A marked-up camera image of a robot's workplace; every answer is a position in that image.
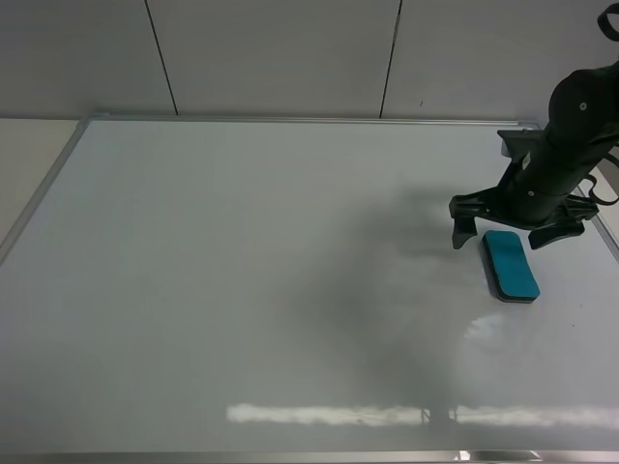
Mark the teal whiteboard eraser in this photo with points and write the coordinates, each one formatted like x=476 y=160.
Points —
x=511 y=275

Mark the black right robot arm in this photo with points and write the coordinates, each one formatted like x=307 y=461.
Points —
x=536 y=192

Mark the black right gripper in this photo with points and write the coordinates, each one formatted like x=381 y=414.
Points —
x=550 y=222

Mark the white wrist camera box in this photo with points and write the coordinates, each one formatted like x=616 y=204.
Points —
x=516 y=144

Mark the white board with aluminium frame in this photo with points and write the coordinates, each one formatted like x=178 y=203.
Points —
x=198 y=291

